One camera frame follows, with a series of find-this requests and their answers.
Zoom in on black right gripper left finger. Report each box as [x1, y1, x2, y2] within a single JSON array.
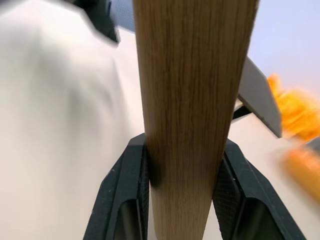
[[83, 133, 152, 240]]

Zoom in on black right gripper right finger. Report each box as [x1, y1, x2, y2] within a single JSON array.
[[211, 139, 309, 240]]

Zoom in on wooden stick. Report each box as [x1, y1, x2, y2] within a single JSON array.
[[131, 0, 284, 240]]

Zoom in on black angular object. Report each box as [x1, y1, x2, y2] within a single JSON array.
[[83, 0, 122, 49]]

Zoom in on orange ruffled object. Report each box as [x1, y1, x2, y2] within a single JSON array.
[[266, 72, 320, 141]]

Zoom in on orange cylindrical object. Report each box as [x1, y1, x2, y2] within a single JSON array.
[[282, 146, 320, 200]]

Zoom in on white smooth object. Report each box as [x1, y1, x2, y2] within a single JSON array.
[[0, 3, 145, 161]]

